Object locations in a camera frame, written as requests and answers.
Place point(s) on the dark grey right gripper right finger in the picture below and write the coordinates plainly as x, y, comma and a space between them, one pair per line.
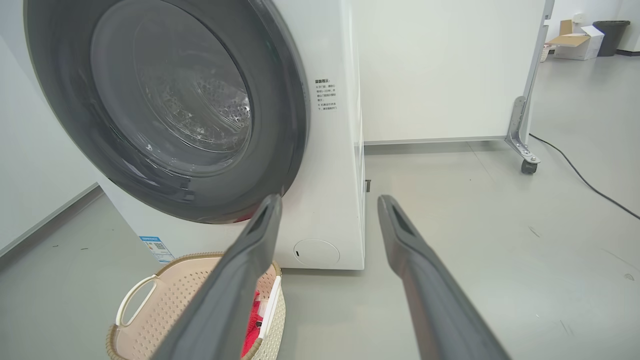
435, 310

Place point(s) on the white partition panel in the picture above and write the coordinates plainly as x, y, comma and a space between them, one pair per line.
440, 70

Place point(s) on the black trash bin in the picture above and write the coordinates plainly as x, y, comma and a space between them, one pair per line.
612, 37

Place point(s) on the round white filter cover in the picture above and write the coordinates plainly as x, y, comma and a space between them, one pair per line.
316, 252

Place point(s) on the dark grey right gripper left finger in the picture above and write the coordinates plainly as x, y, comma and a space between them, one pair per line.
225, 300

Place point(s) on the printed text label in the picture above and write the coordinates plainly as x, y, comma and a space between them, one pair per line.
326, 94

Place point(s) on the blue energy label sticker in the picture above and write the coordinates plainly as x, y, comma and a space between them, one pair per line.
157, 250

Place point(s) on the washing machine glass door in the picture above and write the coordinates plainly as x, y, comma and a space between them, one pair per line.
65, 100

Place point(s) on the metal partition leg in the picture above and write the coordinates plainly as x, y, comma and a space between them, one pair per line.
520, 125

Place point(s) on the open cardboard box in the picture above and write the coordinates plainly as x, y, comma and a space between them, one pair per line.
575, 45

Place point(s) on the steel washer drum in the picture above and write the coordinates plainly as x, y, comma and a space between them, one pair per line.
210, 100

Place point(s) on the cream perforated laundry basket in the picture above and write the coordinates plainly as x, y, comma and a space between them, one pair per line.
170, 310

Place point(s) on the white front-load washing machine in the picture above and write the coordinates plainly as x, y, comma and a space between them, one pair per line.
330, 175

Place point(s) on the black caster wheel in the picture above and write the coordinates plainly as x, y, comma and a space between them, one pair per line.
529, 167

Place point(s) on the red Bulls jersey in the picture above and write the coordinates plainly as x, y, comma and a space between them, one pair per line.
250, 330

